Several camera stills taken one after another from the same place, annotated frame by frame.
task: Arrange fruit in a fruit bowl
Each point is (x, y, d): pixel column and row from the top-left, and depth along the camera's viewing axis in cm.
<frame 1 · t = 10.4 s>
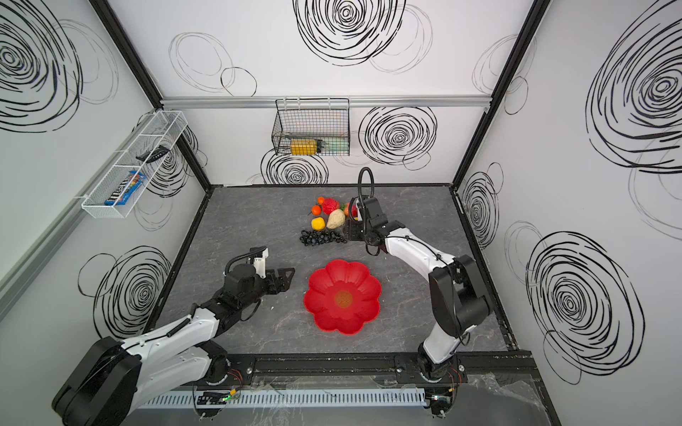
left hand: (283, 271, 85), fingers open
right hand: (353, 227, 91), fingers open
red pink apple fruit: (329, 204, 109), point 6 cm above the table
beige potato shaped fruit: (336, 219, 105), point 5 cm above the table
small orange tomato: (316, 209, 110), point 3 cm above the table
small yellow lemon: (318, 224, 105), point 4 cm above the table
black grape bunch: (315, 237, 100), point 4 cm above the table
red flower shaped bowl: (343, 296, 90), on the table
small orange fruit behind: (321, 200, 113), point 4 cm above the table

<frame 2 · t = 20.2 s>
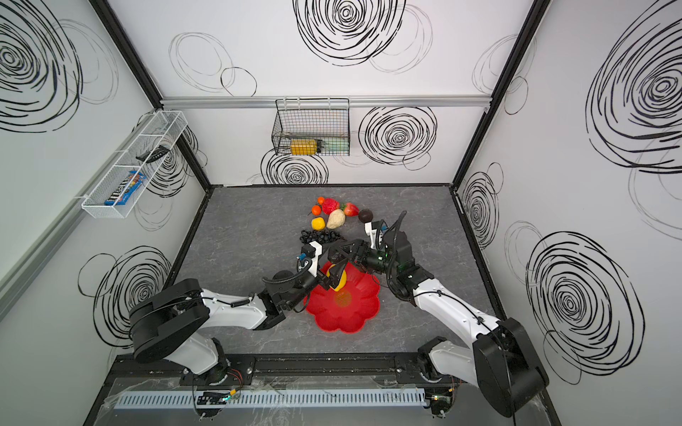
left hand: (336, 254, 77), fingers open
right hand: (340, 252, 75), fingers open
dark purple plum: (366, 216, 107), point 4 cm above the table
the other named things where they were.

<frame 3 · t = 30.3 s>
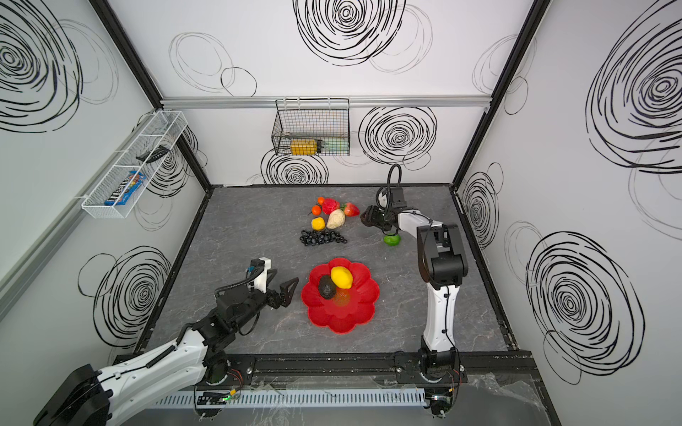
left hand: (285, 276, 80), fingers open
right hand: (369, 216, 103), fingers open
dark wrinkled avocado: (327, 287, 87), point 5 cm above the table
green lime: (392, 240, 100), point 4 cm above the table
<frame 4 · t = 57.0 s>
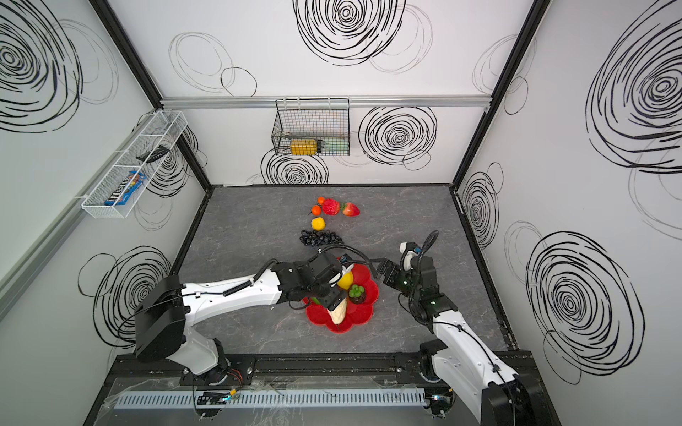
left hand: (337, 289, 81), fingers open
right hand: (378, 267, 82), fingers open
beige potato shaped fruit: (338, 313, 80), point 6 cm above the table
